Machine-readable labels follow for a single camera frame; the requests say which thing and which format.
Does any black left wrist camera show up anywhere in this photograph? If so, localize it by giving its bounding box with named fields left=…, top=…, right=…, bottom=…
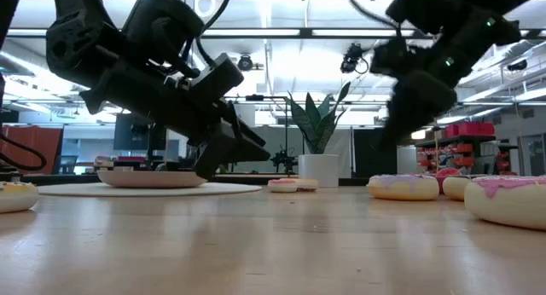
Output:
left=187, top=52, right=246, bottom=111

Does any yellow hanging cable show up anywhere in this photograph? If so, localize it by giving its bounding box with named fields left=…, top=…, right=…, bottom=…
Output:
left=433, top=126, right=440, bottom=173

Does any storage rack with bins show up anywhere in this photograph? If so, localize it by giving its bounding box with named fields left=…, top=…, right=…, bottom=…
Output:
left=415, top=122, right=520, bottom=176

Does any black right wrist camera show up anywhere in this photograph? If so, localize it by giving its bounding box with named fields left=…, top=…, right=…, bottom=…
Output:
left=369, top=37, right=421, bottom=77

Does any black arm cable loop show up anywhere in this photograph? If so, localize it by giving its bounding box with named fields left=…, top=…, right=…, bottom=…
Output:
left=0, top=132, right=49, bottom=172

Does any black overhead camera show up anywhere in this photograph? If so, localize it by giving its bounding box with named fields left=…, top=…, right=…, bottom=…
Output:
left=340, top=42, right=369, bottom=74

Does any orange partition panel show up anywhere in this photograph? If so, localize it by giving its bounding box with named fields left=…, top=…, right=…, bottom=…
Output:
left=0, top=124, right=64, bottom=175

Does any black background stand frame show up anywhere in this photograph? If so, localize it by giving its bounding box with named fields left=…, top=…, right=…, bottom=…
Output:
left=238, top=94, right=293, bottom=176

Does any grey partition screen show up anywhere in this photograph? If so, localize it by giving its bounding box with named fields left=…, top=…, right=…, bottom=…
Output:
left=251, top=124, right=354, bottom=176

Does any green snake plant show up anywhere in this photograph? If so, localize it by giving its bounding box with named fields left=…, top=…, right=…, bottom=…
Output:
left=288, top=80, right=351, bottom=155

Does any large pink white-drizzle donut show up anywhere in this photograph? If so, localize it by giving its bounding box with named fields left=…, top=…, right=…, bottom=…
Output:
left=463, top=175, right=546, bottom=231

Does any black computer monitor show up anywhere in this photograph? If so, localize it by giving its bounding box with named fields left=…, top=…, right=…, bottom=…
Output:
left=113, top=113, right=168, bottom=164

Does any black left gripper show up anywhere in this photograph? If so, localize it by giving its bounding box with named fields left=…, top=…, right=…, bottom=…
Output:
left=79, top=61, right=272, bottom=181

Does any black partition panel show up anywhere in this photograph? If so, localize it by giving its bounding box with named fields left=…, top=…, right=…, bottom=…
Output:
left=352, top=128, right=398, bottom=179

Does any pink bowl on mat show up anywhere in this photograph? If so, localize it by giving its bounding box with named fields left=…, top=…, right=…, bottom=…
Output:
left=96, top=170, right=209, bottom=189

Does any black round spotlight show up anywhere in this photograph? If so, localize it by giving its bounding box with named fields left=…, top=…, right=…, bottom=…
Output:
left=236, top=54, right=255, bottom=73

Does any small chocolate donut orange underside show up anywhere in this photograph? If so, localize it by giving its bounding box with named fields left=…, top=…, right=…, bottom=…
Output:
left=293, top=177, right=321, bottom=192

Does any white woven round placemat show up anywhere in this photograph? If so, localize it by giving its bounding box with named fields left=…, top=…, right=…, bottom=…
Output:
left=37, top=182, right=264, bottom=198

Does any white cylindrical plant pot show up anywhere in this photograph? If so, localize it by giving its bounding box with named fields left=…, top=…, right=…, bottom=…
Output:
left=298, top=153, right=340, bottom=188

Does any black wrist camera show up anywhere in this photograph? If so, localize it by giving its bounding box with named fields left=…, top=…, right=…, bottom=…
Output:
left=187, top=52, right=246, bottom=111
left=369, top=37, right=421, bottom=77

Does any large purple frosted donut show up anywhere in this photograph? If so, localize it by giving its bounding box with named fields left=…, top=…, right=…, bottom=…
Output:
left=367, top=173, right=440, bottom=202

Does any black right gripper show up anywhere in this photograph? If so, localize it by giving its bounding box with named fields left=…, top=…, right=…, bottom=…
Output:
left=377, top=71, right=457, bottom=153

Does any large pink sprinkled donut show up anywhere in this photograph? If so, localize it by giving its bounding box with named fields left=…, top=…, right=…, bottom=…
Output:
left=442, top=174, right=487, bottom=202

